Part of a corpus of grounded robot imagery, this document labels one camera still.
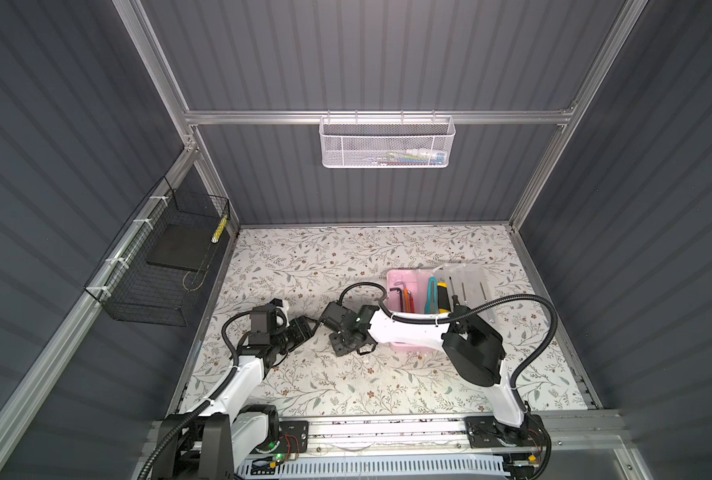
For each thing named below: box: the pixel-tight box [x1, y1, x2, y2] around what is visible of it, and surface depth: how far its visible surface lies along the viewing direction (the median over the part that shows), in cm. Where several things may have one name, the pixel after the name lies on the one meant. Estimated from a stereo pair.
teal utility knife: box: [425, 276, 439, 315], surface depth 93 cm
